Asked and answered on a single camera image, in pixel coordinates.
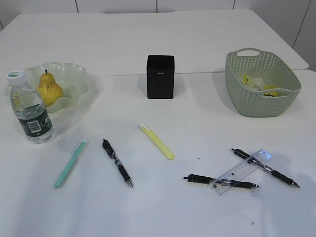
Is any black pen under ruler bottom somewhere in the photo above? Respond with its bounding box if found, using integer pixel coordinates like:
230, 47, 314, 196
183, 174, 259, 189

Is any black pen centre left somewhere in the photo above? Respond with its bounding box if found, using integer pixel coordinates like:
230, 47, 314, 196
102, 139, 134, 188

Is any black square pen holder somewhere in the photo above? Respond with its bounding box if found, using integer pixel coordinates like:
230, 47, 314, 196
146, 55, 175, 99

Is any yellow white waste paper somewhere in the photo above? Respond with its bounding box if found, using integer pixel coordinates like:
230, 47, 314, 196
238, 74, 288, 97

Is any clear water bottle green label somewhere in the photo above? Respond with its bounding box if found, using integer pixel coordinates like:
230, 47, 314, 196
7, 71, 54, 144

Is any black pen under ruler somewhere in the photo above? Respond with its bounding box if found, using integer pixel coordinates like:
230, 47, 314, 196
231, 148, 300, 188
183, 174, 259, 189

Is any transparent plastic ruler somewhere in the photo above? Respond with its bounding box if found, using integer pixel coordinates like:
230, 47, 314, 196
210, 150, 273, 195

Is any yellow pen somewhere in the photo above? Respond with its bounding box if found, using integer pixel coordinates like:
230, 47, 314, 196
139, 124, 175, 160

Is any mint green pen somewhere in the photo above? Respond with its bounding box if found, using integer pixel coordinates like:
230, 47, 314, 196
54, 140, 87, 189

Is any black pen under ruler top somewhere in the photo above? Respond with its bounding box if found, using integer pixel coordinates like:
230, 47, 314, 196
231, 148, 300, 188

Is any green woven plastic basket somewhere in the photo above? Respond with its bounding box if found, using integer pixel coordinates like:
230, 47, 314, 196
225, 48, 302, 118

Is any yellow pear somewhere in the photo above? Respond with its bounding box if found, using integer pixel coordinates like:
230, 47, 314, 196
37, 70, 63, 107

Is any green wavy glass plate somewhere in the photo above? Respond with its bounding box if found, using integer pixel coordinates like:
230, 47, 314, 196
4, 61, 93, 114

